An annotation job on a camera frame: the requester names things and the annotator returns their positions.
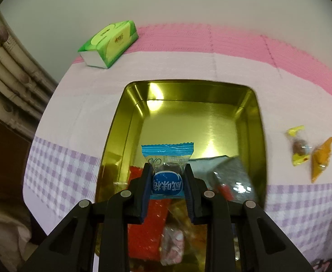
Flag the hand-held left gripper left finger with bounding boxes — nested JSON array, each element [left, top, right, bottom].
[[20, 163, 154, 272]]

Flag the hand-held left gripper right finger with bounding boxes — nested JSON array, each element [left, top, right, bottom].
[[183, 164, 315, 272]]

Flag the amber clear snack packet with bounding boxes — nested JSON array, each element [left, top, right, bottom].
[[167, 200, 208, 248]]

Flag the blue candy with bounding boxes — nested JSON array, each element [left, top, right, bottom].
[[141, 142, 195, 199]]

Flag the red snack packet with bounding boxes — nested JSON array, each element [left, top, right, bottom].
[[128, 167, 171, 262]]

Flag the dark blue and teal packet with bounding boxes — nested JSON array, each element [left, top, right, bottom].
[[189, 155, 259, 204]]

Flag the clear packet of pink snacks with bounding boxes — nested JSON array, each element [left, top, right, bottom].
[[160, 223, 185, 266]]

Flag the gold metal tin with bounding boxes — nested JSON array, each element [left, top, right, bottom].
[[94, 80, 269, 272]]

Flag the yellow wrapped candy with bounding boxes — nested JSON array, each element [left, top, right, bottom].
[[286, 125, 313, 166]]

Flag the orange snack packet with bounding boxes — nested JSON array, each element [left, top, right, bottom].
[[310, 136, 332, 183]]

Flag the brown wooden wardrobe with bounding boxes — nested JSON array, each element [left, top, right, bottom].
[[0, 110, 39, 206]]

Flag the beige cloth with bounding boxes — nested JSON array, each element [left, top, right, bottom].
[[0, 201, 32, 267]]

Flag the green tissue pack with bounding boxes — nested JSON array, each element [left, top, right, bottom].
[[78, 20, 139, 69]]

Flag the pink foam mat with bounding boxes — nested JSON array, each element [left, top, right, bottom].
[[72, 24, 332, 106]]

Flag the beige patterned curtain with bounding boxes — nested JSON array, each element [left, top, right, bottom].
[[0, 8, 59, 143]]

